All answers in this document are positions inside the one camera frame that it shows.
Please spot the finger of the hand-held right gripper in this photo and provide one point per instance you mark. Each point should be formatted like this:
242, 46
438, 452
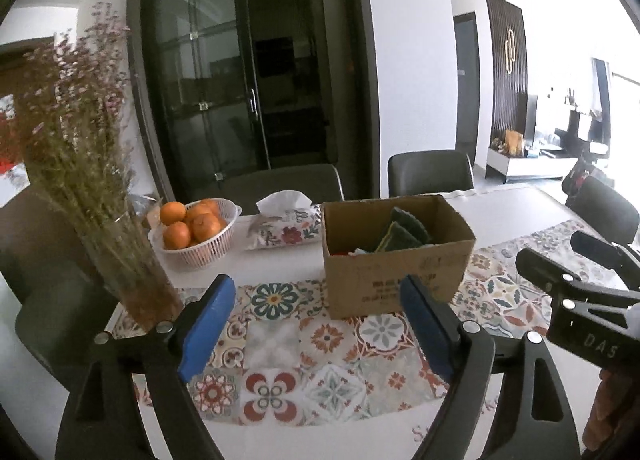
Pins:
545, 267
605, 255

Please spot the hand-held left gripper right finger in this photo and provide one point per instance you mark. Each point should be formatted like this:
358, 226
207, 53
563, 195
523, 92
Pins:
425, 327

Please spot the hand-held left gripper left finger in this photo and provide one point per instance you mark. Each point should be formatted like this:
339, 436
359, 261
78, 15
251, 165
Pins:
207, 327

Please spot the cardboard box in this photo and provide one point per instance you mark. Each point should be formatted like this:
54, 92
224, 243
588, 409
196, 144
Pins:
360, 285

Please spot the green yellow-edged cloth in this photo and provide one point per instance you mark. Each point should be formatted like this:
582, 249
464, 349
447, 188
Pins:
392, 237

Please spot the green sponges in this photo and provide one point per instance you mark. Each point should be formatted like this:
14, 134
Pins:
407, 217

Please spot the person's right forearm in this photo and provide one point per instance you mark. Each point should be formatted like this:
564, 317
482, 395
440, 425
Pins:
605, 410

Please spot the dark dining chair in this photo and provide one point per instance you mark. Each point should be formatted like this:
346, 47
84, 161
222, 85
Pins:
55, 335
430, 172
605, 210
35, 240
285, 185

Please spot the patterned table runner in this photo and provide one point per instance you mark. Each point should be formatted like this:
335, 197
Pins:
280, 340

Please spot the white plastic basket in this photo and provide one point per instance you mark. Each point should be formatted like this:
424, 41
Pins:
200, 252

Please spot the black red bag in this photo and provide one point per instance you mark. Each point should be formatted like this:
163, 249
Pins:
580, 175

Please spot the glass vase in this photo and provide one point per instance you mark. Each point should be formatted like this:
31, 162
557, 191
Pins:
135, 280

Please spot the orange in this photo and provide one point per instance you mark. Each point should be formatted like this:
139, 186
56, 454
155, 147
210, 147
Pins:
206, 227
172, 212
176, 235
197, 211
212, 205

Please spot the white low cabinet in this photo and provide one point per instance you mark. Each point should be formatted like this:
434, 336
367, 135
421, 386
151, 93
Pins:
530, 167

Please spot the floral tissue box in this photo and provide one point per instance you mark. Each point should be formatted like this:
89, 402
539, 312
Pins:
287, 230

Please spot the orange box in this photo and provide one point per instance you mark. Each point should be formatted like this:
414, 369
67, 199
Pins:
515, 141

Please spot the dark door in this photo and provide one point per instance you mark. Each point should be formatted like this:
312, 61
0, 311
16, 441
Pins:
467, 80

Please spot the dried flowers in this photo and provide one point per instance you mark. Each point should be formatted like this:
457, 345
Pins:
75, 140

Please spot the black glass door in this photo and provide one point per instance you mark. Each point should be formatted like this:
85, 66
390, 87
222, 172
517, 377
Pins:
225, 80

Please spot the dark slatted wall panel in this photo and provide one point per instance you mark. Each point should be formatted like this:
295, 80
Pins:
507, 75

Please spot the red wall decoration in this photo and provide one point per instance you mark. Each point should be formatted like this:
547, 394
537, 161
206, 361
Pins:
6, 145

